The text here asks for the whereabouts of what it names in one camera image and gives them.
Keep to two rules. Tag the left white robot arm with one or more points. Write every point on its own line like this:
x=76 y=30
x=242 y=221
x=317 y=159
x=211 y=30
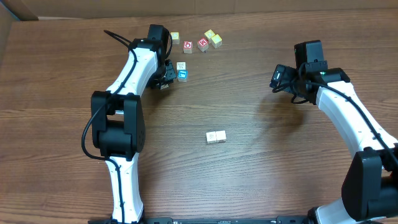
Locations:
x=117 y=122

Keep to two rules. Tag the white patterned block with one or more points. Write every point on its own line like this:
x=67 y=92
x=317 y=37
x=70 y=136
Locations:
x=181 y=66
x=164 y=86

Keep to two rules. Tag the red framed block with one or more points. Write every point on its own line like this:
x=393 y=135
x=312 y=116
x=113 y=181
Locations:
x=211 y=137

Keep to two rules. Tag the yellow block right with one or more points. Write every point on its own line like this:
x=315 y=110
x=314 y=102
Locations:
x=216 y=41

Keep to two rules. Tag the red block letter left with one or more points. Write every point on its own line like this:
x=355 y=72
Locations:
x=188 y=47

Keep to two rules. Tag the red block letter E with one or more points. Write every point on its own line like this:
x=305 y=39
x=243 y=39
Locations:
x=203 y=44

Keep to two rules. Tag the blue letter block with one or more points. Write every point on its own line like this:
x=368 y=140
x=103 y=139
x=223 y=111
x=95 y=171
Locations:
x=182 y=75

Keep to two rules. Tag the plain white block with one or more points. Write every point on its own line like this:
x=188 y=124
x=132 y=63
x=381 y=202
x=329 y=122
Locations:
x=220 y=136

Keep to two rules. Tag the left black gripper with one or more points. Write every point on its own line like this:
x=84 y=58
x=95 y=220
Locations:
x=170 y=74

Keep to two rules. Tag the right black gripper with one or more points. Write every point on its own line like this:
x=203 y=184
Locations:
x=286 y=71

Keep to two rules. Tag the yellow block far left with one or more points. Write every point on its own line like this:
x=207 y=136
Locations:
x=175 y=38

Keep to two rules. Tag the yellow block upper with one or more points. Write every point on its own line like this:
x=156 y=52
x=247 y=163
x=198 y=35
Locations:
x=209 y=34

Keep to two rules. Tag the yellow block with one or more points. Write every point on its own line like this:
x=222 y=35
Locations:
x=209 y=34
x=175 y=38
x=216 y=41

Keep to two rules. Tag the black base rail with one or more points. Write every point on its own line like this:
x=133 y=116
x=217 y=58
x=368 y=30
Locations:
x=277 y=220

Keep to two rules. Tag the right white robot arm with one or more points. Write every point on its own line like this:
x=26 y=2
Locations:
x=369 y=191

